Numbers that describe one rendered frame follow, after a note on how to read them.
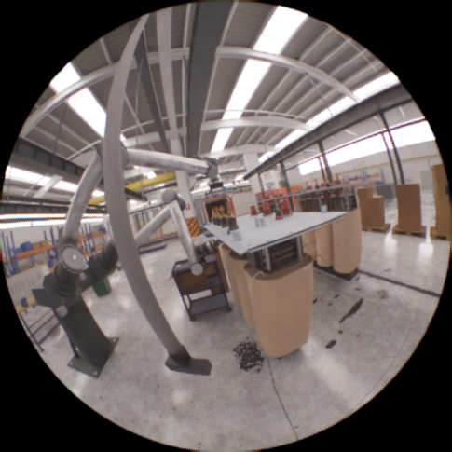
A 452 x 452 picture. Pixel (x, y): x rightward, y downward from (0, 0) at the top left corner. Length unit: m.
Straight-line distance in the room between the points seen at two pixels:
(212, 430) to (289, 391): 0.72
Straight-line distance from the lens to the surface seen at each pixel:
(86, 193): 1.12
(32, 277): 4.90
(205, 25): 3.43
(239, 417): 1.56
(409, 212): 5.04
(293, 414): 1.54
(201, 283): 2.14
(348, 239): 2.40
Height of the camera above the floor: 1.52
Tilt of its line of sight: 6 degrees down
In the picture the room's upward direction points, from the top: 13 degrees counter-clockwise
